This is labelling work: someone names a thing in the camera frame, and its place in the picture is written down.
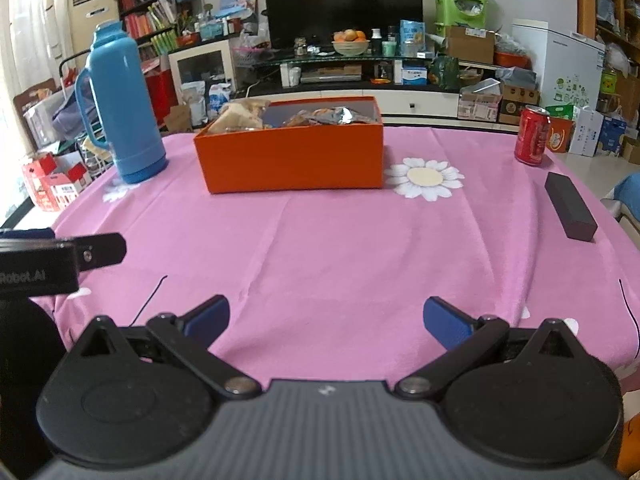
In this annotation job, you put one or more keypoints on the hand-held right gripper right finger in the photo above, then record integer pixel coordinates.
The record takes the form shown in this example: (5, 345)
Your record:
(447, 325)

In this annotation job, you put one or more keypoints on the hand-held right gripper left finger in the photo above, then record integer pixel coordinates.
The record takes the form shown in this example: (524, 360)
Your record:
(207, 320)

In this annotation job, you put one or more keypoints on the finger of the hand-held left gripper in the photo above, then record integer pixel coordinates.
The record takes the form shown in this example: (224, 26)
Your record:
(100, 252)
(27, 234)

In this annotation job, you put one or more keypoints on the orange cardboard box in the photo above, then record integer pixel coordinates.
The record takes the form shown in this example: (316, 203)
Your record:
(290, 160)

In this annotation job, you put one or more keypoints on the orange clear snack packet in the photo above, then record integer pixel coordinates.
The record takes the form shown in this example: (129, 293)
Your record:
(345, 115)

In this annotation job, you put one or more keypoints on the red white carton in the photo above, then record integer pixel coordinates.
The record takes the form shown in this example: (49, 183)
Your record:
(67, 190)
(39, 172)

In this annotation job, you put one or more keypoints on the purple cloth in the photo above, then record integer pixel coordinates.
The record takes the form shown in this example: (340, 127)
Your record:
(70, 115)

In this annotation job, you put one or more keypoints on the pink floral tablecloth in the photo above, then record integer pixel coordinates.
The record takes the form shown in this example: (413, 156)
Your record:
(325, 260)

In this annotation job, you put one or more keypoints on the blue thermos flask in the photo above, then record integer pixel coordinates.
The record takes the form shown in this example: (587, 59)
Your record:
(127, 110)

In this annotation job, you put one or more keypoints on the open small cardboard box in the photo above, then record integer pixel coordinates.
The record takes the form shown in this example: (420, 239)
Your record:
(178, 119)

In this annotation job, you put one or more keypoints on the long black box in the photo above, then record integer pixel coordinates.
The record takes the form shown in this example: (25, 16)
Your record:
(570, 205)

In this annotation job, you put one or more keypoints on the red gift bag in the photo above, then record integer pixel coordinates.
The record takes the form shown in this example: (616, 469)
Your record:
(160, 90)

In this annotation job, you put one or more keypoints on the white blue sack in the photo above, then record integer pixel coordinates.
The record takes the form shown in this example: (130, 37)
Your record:
(219, 102)

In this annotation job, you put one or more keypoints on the beige snack bag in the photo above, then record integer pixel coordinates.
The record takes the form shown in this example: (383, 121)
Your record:
(240, 117)

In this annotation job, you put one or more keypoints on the red soda can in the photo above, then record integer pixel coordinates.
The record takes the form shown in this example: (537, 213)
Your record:
(532, 135)

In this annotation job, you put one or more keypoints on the white glass door cabinet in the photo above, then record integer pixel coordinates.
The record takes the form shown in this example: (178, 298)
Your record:
(200, 65)

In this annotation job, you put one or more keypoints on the orange gift carton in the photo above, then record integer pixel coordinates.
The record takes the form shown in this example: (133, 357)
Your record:
(560, 135)

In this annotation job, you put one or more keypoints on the pink white carton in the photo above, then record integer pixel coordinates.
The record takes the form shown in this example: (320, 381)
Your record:
(479, 102)

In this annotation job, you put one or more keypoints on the white television stand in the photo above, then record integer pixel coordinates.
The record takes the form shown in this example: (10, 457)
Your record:
(435, 100)

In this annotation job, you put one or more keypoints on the blue cloth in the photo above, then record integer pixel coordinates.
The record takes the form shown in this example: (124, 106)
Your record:
(629, 187)

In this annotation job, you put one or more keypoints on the white standing air conditioner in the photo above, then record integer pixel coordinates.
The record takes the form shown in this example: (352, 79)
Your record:
(95, 15)

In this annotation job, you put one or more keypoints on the brown printed carton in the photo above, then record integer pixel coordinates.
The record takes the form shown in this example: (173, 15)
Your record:
(520, 105)

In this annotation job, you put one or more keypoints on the white blue carton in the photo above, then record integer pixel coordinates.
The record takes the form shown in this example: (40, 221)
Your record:
(587, 132)

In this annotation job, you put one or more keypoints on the blue white tissue box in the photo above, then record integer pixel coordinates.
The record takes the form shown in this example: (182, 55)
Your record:
(415, 76)

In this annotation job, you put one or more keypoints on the bookshelf with books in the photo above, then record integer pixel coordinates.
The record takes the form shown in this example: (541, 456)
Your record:
(145, 5)

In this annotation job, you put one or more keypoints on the white jars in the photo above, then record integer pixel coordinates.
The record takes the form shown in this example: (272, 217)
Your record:
(290, 75)

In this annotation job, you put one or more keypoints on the large brown cardboard box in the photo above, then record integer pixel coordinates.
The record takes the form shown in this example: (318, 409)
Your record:
(470, 47)

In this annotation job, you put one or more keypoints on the tall blue white packet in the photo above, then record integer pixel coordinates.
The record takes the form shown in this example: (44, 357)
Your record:
(411, 37)

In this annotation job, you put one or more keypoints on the bowl of oranges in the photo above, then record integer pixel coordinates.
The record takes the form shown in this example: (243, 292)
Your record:
(350, 45)

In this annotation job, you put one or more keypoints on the black television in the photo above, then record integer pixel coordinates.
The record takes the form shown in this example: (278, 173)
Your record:
(340, 5)

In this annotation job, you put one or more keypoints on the wooden shelf unit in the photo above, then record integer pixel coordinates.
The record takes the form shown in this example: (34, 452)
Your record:
(610, 10)

